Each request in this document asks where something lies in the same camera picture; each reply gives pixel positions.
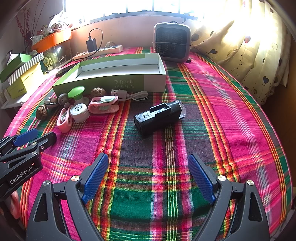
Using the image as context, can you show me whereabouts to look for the black massager body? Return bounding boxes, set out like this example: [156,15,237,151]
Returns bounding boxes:
[134,100,187,137]

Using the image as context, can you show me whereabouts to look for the white flat tray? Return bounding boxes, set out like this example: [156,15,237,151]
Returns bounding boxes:
[0,93,30,109]

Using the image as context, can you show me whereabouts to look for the black charger adapter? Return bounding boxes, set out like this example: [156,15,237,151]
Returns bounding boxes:
[86,38,98,52]

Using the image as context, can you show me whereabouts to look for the green and white cardboard box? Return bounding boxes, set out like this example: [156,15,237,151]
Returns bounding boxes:
[52,53,167,96]

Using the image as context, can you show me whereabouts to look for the black smartphone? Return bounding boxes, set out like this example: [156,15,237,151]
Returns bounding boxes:
[55,66,77,77]

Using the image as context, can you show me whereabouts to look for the black charger cable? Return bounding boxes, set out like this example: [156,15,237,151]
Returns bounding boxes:
[88,28,104,50]

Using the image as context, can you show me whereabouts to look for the orange tray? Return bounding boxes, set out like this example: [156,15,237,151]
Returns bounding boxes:
[31,29,72,53]

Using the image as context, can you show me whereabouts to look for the green mushroom massager head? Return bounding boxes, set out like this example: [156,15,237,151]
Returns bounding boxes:
[68,86,89,106]

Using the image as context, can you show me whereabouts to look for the crumpled plastic bag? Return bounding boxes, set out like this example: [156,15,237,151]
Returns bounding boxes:
[47,14,72,33]

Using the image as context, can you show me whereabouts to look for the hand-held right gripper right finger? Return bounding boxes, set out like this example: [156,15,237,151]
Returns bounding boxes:
[188,153,270,241]

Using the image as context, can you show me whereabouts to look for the red flower branches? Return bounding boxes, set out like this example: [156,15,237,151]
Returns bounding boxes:
[16,0,47,47]

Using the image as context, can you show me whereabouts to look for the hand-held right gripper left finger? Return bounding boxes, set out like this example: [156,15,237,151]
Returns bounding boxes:
[25,152,109,241]

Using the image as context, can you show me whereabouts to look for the white charging cable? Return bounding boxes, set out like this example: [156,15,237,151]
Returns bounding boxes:
[111,89,149,102]

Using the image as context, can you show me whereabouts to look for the grey small fan heater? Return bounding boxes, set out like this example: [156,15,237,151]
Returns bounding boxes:
[154,22,192,63]

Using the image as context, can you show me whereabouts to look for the window frame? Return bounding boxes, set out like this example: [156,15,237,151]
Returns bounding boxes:
[62,0,206,24]

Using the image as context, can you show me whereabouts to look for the brown walnut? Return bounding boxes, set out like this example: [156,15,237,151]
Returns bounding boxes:
[90,87,107,99]
[36,105,48,120]

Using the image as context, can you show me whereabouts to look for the pink and green plaid blanket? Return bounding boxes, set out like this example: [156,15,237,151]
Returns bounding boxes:
[5,46,293,241]

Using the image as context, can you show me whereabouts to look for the white round massager head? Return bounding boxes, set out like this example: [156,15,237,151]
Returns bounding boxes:
[70,103,89,123]

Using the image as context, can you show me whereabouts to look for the pink clip with mint pad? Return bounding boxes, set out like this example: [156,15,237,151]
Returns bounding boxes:
[88,96,119,114]

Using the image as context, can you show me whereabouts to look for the grey ball massager head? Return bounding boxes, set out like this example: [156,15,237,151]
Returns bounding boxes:
[58,93,70,107]

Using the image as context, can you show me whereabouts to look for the beige power strip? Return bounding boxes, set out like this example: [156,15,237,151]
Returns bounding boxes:
[73,44,124,61]

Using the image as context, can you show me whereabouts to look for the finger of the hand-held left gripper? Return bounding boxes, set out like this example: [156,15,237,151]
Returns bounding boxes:
[0,128,39,156]
[0,132,57,166]

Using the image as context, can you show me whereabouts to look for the cream heart print curtain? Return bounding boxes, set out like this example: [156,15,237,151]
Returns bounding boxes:
[191,0,296,105]

